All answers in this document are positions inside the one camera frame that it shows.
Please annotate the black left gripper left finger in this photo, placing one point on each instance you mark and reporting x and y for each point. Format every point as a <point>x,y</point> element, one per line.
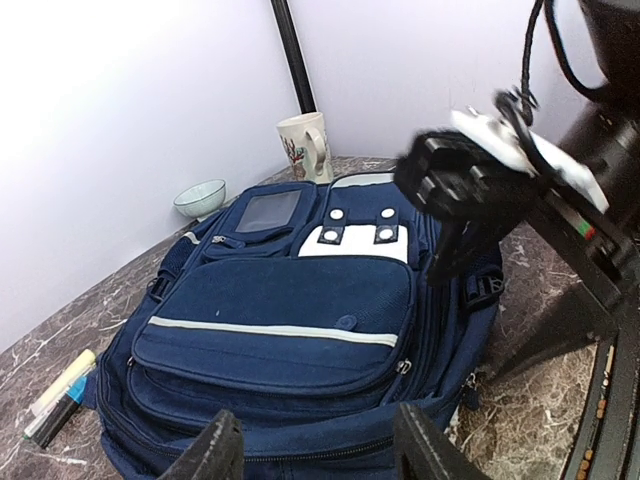
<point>216,453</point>

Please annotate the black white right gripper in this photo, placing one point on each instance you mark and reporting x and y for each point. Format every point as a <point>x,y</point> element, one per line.
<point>490,169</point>

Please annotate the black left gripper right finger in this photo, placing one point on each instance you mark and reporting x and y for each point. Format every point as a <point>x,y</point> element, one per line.
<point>422,450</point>

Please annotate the navy blue student backpack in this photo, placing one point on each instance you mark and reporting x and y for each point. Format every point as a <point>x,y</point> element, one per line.
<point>305,311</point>

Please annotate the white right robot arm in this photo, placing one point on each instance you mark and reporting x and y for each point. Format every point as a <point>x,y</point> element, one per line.
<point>605,138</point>

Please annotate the blue capped black marker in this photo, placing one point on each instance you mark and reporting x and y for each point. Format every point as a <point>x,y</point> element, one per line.
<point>64,409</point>

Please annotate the yellow highlighter pen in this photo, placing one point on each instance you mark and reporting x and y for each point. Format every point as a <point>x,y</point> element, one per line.
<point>78,367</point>

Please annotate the cream coral pattern mug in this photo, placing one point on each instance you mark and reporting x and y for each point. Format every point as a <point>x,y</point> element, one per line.
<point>306,145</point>

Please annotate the small celadon bowl at back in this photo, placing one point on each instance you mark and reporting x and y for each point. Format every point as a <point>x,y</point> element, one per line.
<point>201,200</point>

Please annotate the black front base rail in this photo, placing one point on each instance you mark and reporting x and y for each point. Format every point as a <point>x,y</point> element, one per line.
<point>606,445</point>

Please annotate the black enclosure corner post right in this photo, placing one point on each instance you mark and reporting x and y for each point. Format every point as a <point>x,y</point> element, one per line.
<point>294,56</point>

